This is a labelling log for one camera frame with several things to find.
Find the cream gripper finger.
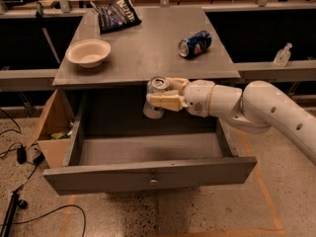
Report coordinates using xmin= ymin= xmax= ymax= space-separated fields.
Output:
xmin=167 ymin=78 xmax=190 ymax=93
xmin=146 ymin=94 xmax=189 ymax=112

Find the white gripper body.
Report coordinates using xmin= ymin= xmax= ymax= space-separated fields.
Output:
xmin=183 ymin=80 xmax=215 ymax=118

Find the silver green 7up can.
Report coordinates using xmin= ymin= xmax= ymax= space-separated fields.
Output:
xmin=143 ymin=76 xmax=169 ymax=119

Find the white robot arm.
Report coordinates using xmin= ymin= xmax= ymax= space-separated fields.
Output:
xmin=146 ymin=78 xmax=316 ymax=164

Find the blue pepsi can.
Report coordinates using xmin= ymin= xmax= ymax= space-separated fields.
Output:
xmin=178 ymin=31 xmax=212 ymax=58

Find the brass drawer knob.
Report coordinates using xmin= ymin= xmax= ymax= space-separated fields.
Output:
xmin=149 ymin=179 xmax=158 ymax=186

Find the grey open top drawer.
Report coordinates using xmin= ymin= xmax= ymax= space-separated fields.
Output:
xmin=43 ymin=95 xmax=257 ymax=195

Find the grey cabinet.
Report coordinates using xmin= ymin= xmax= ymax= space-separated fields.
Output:
xmin=51 ymin=6 xmax=241 ymax=136

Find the dark blue chip bag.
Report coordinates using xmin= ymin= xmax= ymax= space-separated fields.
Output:
xmin=90 ymin=0 xmax=142 ymax=34

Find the white bowl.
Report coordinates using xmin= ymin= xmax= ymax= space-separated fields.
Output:
xmin=65 ymin=39 xmax=111 ymax=68

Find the clear sanitizer bottle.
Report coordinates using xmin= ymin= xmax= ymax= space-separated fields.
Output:
xmin=274 ymin=42 xmax=292 ymax=66

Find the cardboard box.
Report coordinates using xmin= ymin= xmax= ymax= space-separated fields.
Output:
xmin=27 ymin=90 xmax=74 ymax=168

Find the black power adapter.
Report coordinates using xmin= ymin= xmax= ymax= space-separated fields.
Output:
xmin=17 ymin=147 xmax=27 ymax=164

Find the black tripod leg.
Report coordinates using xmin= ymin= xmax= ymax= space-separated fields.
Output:
xmin=0 ymin=192 xmax=28 ymax=237

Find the black floor cable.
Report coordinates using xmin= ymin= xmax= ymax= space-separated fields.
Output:
xmin=0 ymin=204 xmax=87 ymax=237

